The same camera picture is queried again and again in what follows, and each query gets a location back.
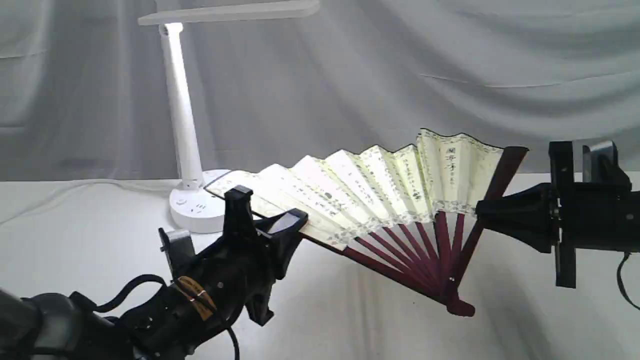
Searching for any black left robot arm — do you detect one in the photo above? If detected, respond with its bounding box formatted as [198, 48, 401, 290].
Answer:
[1, 186, 309, 360]

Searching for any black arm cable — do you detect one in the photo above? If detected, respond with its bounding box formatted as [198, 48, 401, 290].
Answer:
[616, 251, 640, 312]
[70, 274, 242, 360]

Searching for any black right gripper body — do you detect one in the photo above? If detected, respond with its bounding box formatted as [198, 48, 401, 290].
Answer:
[548, 141, 639, 289]

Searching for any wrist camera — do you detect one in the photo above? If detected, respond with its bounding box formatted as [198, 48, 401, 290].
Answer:
[158, 228, 195, 278]
[582, 140, 633, 192]

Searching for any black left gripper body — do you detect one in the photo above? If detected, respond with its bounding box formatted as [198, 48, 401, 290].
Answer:
[171, 186, 281, 327]

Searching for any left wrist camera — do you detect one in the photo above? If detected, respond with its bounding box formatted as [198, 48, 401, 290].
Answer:
[158, 228, 195, 278]

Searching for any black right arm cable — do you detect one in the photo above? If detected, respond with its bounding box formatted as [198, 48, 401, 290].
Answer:
[616, 251, 640, 312]

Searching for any white desk lamp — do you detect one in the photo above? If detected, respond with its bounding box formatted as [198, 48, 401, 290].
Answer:
[138, 0, 320, 234]

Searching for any cream paper folding fan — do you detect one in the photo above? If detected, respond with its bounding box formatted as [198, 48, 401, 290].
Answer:
[205, 128, 529, 317]

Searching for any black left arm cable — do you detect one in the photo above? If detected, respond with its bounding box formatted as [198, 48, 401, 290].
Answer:
[70, 274, 242, 360]

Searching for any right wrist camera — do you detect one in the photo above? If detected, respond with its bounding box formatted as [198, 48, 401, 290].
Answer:
[582, 140, 633, 192]

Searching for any grey backdrop curtain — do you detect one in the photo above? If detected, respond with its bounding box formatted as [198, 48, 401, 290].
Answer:
[0, 0, 640, 182]

